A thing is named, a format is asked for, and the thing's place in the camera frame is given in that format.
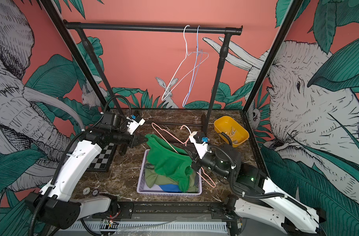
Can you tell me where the green tank top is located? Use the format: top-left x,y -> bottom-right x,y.
145,134 -> 194,192

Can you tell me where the blue tank top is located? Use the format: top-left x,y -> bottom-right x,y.
159,184 -> 182,193

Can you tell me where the olive tank top grey trim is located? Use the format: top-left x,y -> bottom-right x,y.
145,163 -> 198,193

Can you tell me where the white wire hanger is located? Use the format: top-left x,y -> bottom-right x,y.
161,25 -> 210,101

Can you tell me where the light blue wire hanger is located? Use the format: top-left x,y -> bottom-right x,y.
182,25 -> 200,108

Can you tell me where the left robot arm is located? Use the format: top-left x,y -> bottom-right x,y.
25,104 -> 147,236

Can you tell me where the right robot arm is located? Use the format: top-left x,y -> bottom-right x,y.
185,143 -> 326,236

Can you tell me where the checkerboard calibration plate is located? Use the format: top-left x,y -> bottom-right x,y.
87,143 -> 117,172

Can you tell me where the lavender plastic basket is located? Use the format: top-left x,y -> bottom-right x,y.
137,149 -> 203,197

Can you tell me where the yellow plastic bowl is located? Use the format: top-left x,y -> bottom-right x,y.
214,116 -> 249,147

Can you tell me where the black clothes rack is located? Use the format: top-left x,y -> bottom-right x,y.
63,20 -> 243,133

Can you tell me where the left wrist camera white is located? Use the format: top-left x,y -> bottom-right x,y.
127,115 -> 145,135

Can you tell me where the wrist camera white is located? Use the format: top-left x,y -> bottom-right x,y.
189,131 -> 210,159
127,115 -> 145,135

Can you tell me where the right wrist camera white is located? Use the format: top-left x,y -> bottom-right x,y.
189,131 -> 210,159

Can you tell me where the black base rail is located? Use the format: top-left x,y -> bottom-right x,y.
54,201 -> 289,220

